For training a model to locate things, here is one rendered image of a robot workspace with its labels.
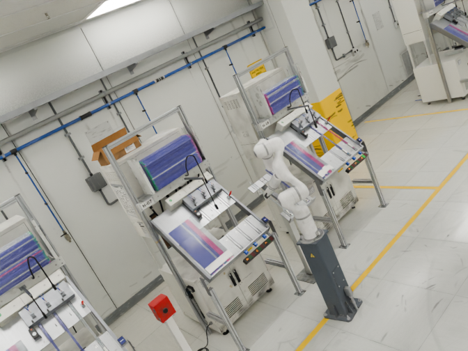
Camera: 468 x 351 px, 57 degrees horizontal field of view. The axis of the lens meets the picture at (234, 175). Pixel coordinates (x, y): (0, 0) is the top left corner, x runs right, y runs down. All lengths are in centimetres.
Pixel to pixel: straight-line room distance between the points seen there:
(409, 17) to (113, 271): 534
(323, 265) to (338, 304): 37
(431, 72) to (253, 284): 454
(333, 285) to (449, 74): 450
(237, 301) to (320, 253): 104
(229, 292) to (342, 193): 172
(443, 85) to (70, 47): 519
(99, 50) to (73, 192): 158
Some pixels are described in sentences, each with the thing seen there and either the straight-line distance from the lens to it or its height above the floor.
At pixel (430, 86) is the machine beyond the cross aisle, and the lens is 737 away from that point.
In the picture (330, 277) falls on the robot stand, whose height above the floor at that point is 39.
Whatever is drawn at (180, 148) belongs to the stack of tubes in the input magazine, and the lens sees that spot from 367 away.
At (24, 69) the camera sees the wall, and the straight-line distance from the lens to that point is 491.
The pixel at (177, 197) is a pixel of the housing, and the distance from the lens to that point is 367.
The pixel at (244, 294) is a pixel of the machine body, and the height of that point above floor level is 20.
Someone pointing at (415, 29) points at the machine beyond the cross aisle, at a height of 119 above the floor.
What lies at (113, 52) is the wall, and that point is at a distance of 523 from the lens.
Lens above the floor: 228
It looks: 17 degrees down
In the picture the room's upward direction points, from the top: 25 degrees counter-clockwise
